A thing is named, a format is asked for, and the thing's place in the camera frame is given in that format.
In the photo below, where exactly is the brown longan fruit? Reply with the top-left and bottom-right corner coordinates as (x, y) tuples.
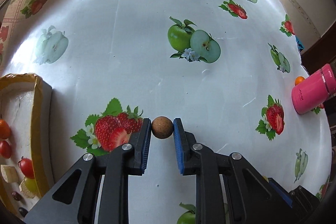
(151, 116), (174, 139)

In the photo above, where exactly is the fruit-print plastic tablecloth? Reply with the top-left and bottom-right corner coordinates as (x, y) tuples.
(0, 0), (334, 224)

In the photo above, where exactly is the yellow-rimmed white foam tray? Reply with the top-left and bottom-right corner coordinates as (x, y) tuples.
(1, 73), (54, 219)

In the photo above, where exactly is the red cherry tomato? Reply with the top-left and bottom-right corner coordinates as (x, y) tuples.
(18, 157), (35, 179)
(0, 140), (12, 159)

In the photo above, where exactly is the dark purple plum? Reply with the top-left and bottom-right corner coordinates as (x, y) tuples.
(19, 207), (28, 218)

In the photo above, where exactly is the pink thermos bottle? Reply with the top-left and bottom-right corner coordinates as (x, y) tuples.
(291, 64), (336, 114)

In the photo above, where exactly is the orange tangerine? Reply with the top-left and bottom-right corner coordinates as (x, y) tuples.
(0, 119), (11, 139)

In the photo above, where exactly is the dried red date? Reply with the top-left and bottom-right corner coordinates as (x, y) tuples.
(11, 191), (22, 201)

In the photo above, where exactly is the green grape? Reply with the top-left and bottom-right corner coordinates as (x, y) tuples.
(23, 177), (38, 194)

